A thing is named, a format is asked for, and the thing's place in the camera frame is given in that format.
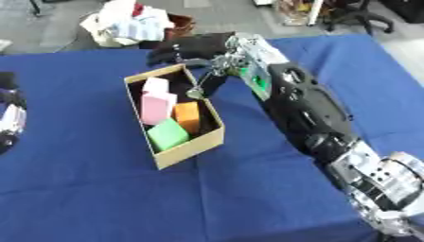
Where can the black office chair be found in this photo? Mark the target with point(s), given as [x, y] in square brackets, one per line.
[359, 14]

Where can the orange block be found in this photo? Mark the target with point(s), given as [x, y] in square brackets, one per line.
[187, 116]

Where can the green block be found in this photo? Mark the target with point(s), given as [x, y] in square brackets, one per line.
[167, 134]

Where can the tan cardboard box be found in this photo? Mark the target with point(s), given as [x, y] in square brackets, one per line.
[175, 116]

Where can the brown bag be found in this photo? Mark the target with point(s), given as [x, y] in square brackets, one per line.
[179, 26]

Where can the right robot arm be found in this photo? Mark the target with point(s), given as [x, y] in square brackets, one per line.
[309, 110]

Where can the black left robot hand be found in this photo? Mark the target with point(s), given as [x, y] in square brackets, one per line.
[11, 116]

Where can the white pole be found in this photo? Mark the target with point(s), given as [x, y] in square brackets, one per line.
[315, 12]

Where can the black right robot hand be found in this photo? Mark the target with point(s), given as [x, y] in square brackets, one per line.
[190, 47]

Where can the pile of white bags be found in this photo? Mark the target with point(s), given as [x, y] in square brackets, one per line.
[127, 23]

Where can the pink block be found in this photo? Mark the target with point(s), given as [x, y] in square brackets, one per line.
[156, 102]

